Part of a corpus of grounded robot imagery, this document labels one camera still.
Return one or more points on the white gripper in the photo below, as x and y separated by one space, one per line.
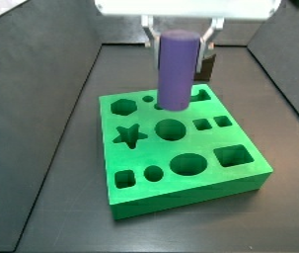
218 9

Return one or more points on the green shape sorter board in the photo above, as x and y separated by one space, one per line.
170 159

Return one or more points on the purple cylinder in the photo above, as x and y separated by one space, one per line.
177 62

